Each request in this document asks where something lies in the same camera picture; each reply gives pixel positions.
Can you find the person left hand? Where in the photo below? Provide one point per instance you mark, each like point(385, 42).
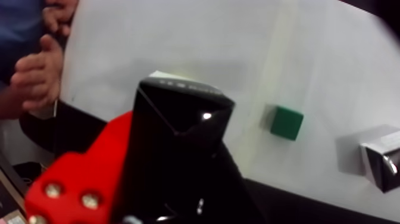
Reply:
point(59, 18)

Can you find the blue shirt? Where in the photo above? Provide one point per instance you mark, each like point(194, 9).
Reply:
point(18, 31)

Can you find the long white paper sheet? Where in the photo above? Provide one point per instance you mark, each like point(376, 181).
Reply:
point(218, 40)

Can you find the green wooden cube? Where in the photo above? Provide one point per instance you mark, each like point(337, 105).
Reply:
point(286, 123)

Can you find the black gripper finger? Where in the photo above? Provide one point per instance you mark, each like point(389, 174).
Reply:
point(240, 200)

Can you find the small black and white box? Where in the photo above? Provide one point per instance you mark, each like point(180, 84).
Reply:
point(175, 150)
point(384, 162)

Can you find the person right hand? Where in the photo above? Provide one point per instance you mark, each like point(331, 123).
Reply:
point(40, 81)

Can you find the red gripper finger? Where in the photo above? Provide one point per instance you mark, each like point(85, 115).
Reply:
point(87, 175)

